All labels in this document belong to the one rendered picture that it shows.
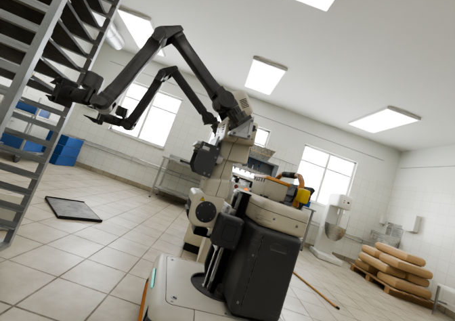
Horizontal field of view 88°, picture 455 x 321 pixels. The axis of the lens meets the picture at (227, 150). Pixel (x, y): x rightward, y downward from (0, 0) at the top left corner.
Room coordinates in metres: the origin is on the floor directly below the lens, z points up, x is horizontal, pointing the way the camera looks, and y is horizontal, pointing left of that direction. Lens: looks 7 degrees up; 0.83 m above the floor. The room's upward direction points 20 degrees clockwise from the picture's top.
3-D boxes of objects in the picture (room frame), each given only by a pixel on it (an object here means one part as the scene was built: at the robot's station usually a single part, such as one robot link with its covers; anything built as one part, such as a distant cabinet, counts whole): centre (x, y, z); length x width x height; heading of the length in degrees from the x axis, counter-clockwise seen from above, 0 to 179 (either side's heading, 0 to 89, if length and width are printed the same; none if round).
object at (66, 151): (5.05, 3.28, 0.30); 0.60 x 0.40 x 0.20; 1
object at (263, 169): (2.74, -0.24, 1.01); 0.72 x 0.33 x 0.34; 90
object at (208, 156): (1.28, 0.10, 0.92); 0.28 x 0.16 x 0.22; 12
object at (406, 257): (4.38, -3.59, 0.64); 0.72 x 0.42 x 0.15; 7
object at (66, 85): (0.90, 0.64, 0.94); 0.07 x 0.07 x 0.10; 73
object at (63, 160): (5.05, 3.28, 0.10); 0.60 x 0.40 x 0.20; 179
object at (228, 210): (1.25, -0.04, 0.61); 0.28 x 0.27 x 0.25; 12
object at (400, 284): (4.13, -3.59, 0.19); 0.72 x 0.42 x 0.15; 95
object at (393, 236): (5.25, -3.98, 0.92); 1.00 x 0.36 x 1.11; 1
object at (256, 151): (2.74, -0.24, 1.25); 0.56 x 0.29 x 0.14; 90
